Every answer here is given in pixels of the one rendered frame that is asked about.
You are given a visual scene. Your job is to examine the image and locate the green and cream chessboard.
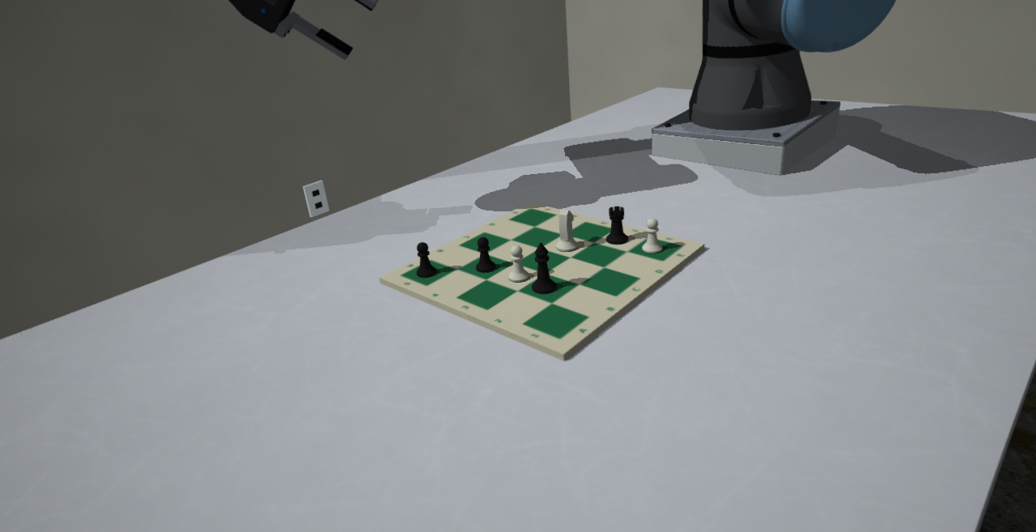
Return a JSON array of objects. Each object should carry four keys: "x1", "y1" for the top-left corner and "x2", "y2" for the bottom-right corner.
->
[{"x1": 379, "y1": 202, "x2": 706, "y2": 361}]

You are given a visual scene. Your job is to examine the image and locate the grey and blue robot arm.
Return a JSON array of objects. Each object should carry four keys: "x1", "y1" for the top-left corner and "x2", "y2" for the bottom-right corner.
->
[{"x1": 689, "y1": 0, "x2": 896, "y2": 130}]

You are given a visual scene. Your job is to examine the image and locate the white chess pawn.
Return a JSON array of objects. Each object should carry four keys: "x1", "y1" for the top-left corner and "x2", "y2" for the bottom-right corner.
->
[
  {"x1": 642, "y1": 218, "x2": 663, "y2": 254},
  {"x1": 508, "y1": 245, "x2": 529, "y2": 283}
]

